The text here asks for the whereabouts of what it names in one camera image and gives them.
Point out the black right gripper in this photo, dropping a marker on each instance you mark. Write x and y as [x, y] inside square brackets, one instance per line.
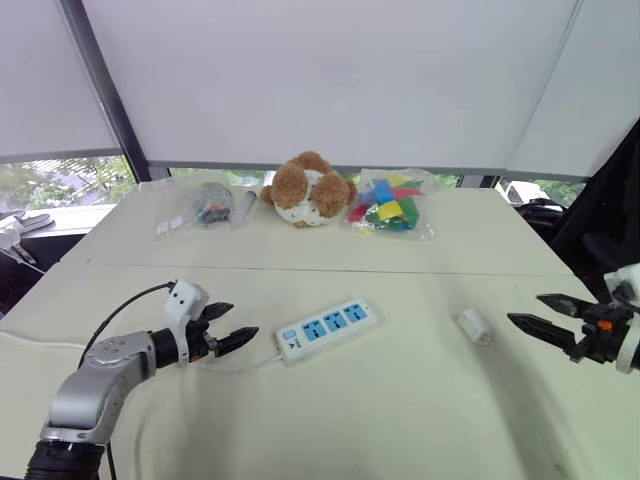
[602, 335]

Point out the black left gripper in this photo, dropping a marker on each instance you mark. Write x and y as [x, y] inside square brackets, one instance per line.
[200, 342]

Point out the white plug adapter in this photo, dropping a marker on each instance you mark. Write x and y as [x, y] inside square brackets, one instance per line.
[474, 324]

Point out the white blue power strip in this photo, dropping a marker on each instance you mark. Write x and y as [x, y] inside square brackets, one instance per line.
[330, 332]

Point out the clear bag of electronic parts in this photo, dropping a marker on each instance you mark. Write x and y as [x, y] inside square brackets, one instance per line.
[207, 207]

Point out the small clear bag grey part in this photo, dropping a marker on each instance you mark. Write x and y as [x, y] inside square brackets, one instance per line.
[246, 205]

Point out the white vehicle outside window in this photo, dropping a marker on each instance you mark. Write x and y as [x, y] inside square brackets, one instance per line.
[525, 191]

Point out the brown and white plush toy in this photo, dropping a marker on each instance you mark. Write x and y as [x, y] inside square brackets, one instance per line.
[305, 192]

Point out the bag of coloured blocks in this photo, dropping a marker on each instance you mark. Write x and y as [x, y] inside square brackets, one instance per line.
[392, 205]

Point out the white roller blind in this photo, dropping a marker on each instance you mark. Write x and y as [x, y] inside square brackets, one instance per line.
[585, 100]
[325, 80]
[45, 75]

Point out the grey white object on sill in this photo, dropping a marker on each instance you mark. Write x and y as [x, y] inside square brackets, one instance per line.
[20, 225]

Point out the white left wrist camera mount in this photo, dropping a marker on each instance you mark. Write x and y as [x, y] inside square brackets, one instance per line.
[181, 302]

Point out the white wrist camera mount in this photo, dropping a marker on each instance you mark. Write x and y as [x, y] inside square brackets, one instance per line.
[181, 302]
[627, 280]

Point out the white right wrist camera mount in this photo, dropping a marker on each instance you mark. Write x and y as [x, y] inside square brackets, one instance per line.
[627, 280]

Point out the dark window frame post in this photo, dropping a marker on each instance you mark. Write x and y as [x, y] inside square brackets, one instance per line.
[107, 95]

